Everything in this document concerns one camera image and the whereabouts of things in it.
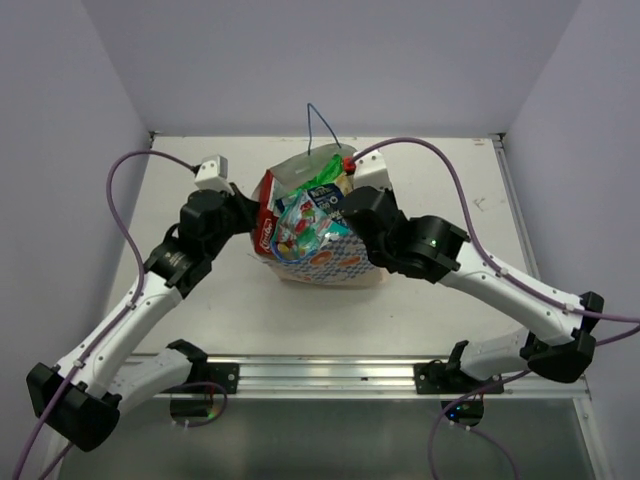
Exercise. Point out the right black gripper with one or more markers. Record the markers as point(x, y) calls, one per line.
point(392, 199)

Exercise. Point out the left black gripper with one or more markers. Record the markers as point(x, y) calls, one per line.
point(246, 207)

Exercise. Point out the red Chuba chips bag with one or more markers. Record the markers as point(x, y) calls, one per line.
point(267, 214)

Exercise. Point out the blue snack packet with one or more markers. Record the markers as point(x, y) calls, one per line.
point(326, 197)

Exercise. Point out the checkered paper bag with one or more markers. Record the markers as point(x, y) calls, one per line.
point(342, 263)

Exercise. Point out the Fox's candy packet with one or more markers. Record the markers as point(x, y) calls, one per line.
point(302, 229)

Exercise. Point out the green Chuba cassava chips bag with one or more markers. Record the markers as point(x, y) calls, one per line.
point(333, 169)

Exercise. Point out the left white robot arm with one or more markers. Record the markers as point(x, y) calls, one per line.
point(84, 395)

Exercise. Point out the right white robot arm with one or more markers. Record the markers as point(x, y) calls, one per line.
point(555, 339)

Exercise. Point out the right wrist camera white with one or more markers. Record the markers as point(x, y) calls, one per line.
point(369, 170)

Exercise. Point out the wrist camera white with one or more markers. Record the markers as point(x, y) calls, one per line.
point(369, 170)
point(212, 174)

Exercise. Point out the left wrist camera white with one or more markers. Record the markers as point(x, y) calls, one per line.
point(212, 174)

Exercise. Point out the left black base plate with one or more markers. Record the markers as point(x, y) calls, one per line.
point(224, 374)

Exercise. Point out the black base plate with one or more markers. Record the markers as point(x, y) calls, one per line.
point(224, 374)
point(434, 378)

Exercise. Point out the aluminium mounting rail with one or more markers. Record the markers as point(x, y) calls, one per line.
point(327, 377)

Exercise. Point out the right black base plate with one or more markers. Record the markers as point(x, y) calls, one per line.
point(434, 378)

